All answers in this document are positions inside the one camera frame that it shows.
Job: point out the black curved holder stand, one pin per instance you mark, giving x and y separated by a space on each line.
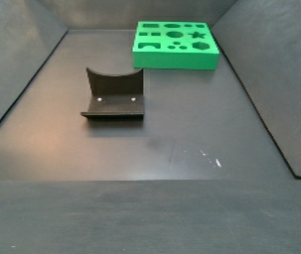
115 89

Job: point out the green shape-sorter block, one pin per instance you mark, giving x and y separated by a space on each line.
174 45

